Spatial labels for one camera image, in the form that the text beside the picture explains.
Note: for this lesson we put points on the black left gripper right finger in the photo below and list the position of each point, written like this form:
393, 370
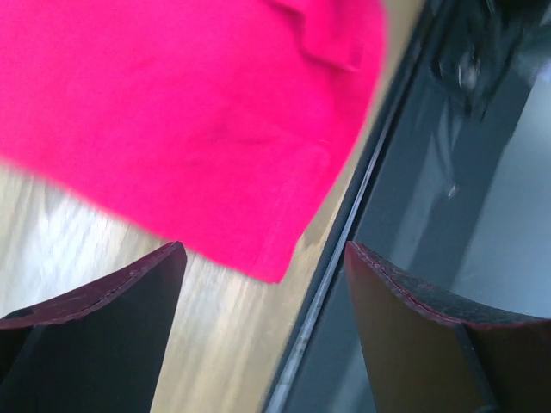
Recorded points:
427, 349

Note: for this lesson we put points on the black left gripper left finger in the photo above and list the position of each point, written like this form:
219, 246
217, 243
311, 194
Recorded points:
97, 348

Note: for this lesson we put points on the pink t shirt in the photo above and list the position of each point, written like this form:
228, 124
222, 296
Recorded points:
219, 124

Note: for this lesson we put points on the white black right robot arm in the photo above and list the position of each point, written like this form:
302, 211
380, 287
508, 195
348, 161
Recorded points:
484, 40

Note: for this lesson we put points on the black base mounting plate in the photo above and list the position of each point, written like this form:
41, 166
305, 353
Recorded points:
460, 201

